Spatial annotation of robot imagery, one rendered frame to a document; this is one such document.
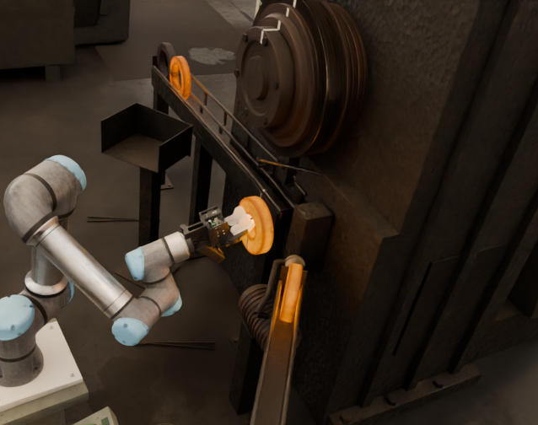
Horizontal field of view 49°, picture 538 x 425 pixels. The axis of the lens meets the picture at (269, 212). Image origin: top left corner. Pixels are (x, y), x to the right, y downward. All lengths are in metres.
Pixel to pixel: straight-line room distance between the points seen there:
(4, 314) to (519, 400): 1.89
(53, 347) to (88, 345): 0.43
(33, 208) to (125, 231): 1.42
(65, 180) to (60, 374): 0.62
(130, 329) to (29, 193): 0.39
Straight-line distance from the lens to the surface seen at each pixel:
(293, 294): 1.53
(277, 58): 1.61
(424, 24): 1.50
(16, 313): 1.77
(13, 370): 1.86
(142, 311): 1.48
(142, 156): 2.28
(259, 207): 1.55
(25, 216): 1.48
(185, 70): 2.60
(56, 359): 1.94
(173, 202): 3.06
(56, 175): 1.55
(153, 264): 1.51
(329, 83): 1.56
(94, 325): 2.45
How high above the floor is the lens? 1.81
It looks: 36 degrees down
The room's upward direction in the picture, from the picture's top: 10 degrees clockwise
